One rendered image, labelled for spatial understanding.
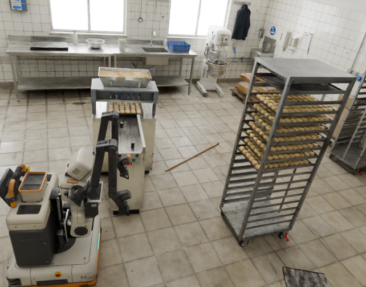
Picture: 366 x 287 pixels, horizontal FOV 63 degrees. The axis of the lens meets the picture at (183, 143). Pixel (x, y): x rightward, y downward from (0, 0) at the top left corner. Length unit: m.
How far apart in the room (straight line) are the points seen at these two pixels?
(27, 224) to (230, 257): 1.87
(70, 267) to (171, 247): 0.99
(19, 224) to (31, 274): 0.50
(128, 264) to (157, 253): 0.29
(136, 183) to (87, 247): 0.78
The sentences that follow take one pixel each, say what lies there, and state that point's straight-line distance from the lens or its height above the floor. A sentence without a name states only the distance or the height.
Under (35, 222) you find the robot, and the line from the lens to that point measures 2.36.
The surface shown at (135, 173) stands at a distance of 3.03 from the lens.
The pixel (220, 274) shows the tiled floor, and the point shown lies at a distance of 3.04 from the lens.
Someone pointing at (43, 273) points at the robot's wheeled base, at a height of 0.26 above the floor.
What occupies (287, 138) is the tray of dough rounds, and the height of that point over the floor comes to 1.24.
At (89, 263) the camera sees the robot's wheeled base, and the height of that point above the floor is 0.28.
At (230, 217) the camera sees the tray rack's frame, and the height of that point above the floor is 0.15.
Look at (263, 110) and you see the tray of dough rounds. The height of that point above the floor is 1.42.
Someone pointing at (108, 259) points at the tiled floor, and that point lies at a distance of 3.04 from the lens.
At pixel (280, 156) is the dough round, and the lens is 2.78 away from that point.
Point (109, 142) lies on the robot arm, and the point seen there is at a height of 1.39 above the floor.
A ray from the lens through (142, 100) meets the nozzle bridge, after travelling 3.43.
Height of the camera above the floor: 2.41
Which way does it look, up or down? 31 degrees down
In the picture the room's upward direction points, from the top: 8 degrees clockwise
